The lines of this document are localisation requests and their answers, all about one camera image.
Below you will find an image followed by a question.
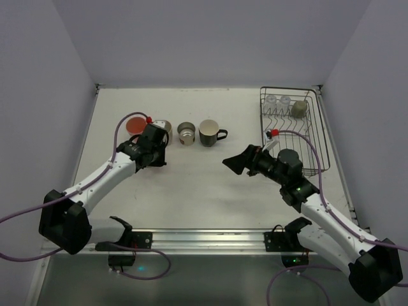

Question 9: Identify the black mug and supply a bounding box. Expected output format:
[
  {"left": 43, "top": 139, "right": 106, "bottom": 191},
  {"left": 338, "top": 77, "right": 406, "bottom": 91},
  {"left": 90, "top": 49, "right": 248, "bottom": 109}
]
[{"left": 199, "top": 119, "right": 228, "bottom": 147}]

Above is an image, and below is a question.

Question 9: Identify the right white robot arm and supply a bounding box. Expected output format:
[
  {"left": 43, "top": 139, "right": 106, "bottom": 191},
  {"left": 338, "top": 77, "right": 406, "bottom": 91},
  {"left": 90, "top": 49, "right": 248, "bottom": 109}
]
[{"left": 222, "top": 145, "right": 403, "bottom": 303}]

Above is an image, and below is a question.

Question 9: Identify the wire dish rack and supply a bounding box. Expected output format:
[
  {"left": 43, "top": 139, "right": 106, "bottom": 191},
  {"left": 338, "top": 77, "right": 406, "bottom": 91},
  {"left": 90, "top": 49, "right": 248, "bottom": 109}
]
[{"left": 259, "top": 86, "right": 330, "bottom": 177}]

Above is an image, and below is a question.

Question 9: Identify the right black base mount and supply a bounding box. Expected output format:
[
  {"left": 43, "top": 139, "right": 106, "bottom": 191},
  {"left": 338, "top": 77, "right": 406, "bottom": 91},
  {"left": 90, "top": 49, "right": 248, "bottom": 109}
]
[{"left": 263, "top": 217, "right": 312, "bottom": 268}]

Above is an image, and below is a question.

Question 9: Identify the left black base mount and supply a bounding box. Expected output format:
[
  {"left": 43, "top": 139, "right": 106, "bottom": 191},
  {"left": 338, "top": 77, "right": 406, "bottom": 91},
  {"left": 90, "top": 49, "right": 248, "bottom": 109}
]
[{"left": 95, "top": 216, "right": 152, "bottom": 272}]

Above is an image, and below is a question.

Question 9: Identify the right clear glass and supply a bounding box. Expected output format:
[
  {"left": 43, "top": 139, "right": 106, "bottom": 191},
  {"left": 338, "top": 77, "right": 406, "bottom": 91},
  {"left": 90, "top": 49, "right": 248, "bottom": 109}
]
[{"left": 277, "top": 96, "right": 291, "bottom": 113}]

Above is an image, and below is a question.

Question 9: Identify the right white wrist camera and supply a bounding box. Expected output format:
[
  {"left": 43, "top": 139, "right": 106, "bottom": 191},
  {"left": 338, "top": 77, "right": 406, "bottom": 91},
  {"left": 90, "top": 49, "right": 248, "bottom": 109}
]
[{"left": 262, "top": 129, "right": 279, "bottom": 152}]

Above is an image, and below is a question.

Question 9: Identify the aluminium mounting rail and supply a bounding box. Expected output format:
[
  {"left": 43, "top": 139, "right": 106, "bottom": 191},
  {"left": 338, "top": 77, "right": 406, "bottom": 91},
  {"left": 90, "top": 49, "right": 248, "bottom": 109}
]
[{"left": 43, "top": 226, "right": 377, "bottom": 256}]

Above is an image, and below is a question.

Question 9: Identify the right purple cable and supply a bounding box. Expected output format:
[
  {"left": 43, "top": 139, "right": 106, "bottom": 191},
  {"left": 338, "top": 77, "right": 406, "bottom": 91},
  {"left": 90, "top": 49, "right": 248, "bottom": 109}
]
[{"left": 266, "top": 127, "right": 408, "bottom": 306}]

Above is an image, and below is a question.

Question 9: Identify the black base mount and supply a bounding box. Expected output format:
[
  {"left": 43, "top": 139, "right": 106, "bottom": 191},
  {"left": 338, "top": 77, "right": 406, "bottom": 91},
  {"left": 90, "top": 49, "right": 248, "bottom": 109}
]
[
  {"left": 95, "top": 216, "right": 152, "bottom": 272},
  {"left": 263, "top": 217, "right": 312, "bottom": 268}
]

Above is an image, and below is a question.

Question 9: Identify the tall pink plastic cup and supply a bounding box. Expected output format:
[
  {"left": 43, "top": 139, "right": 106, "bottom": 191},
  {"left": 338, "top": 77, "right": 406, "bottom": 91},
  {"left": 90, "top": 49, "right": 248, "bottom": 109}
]
[{"left": 126, "top": 117, "right": 147, "bottom": 136}]

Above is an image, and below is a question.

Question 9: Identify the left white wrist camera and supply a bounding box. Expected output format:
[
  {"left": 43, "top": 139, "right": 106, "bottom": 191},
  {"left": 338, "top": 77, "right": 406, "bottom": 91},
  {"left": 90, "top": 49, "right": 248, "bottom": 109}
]
[{"left": 153, "top": 120, "right": 171, "bottom": 131}]

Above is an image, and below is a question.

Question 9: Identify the metal cup with cream label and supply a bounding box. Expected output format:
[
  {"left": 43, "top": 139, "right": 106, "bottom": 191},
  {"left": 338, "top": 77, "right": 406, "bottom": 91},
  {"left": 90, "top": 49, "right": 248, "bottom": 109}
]
[{"left": 177, "top": 122, "right": 196, "bottom": 146}]

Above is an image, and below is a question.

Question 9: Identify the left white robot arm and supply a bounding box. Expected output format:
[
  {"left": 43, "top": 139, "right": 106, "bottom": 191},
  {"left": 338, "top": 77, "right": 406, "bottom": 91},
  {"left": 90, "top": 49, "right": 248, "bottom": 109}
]
[{"left": 39, "top": 121, "right": 170, "bottom": 254}]

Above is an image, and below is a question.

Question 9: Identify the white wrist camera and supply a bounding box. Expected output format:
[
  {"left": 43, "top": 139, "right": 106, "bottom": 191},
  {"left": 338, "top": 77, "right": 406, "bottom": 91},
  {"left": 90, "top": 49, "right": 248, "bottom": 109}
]
[
  {"left": 262, "top": 129, "right": 279, "bottom": 152},
  {"left": 153, "top": 120, "right": 171, "bottom": 131}
]

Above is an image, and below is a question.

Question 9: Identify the beige plastic cup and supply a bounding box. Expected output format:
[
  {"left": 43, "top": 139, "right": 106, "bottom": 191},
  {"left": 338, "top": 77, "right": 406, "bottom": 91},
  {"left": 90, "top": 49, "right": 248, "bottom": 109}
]
[{"left": 167, "top": 123, "right": 173, "bottom": 145}]

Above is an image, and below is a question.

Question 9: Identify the grey-green ceramic cup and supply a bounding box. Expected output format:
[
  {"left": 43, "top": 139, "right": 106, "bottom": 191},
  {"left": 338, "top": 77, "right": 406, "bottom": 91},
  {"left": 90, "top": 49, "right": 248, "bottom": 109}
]
[{"left": 291, "top": 100, "right": 308, "bottom": 119}]

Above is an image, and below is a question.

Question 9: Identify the left clear glass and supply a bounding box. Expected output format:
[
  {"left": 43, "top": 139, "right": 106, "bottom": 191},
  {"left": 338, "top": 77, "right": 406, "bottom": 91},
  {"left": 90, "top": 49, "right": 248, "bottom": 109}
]
[{"left": 263, "top": 94, "right": 277, "bottom": 113}]

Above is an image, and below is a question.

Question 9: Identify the clear glass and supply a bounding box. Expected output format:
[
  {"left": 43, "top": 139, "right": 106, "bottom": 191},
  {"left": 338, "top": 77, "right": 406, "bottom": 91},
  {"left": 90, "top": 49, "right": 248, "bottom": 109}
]
[
  {"left": 263, "top": 94, "right": 277, "bottom": 113},
  {"left": 277, "top": 96, "right": 291, "bottom": 113}
]

